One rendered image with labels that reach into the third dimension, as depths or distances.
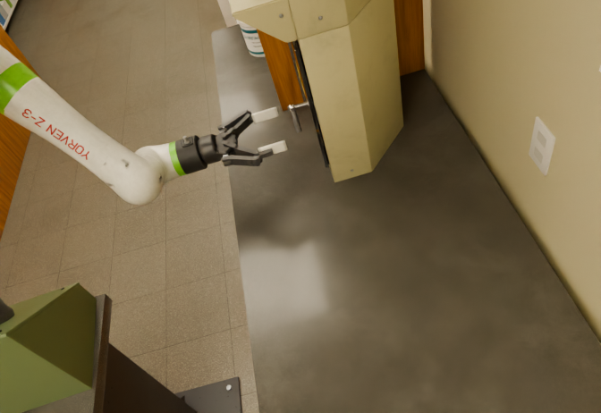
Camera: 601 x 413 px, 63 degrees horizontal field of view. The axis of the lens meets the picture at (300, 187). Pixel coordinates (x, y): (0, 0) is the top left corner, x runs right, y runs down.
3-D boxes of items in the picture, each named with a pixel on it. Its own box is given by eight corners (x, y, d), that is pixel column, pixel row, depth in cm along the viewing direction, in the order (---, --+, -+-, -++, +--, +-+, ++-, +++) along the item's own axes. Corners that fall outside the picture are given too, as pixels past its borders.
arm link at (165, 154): (129, 147, 132) (144, 184, 136) (114, 160, 120) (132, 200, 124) (178, 132, 131) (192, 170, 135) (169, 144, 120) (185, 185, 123)
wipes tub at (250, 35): (278, 34, 195) (268, -1, 183) (283, 51, 186) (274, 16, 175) (247, 43, 195) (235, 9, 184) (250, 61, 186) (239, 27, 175)
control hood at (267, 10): (275, -25, 125) (265, -65, 117) (299, 40, 103) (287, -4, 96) (232, -13, 125) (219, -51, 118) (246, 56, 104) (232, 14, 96)
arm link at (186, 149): (189, 159, 135) (190, 183, 129) (172, 129, 126) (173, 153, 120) (210, 153, 135) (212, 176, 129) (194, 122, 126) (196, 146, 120)
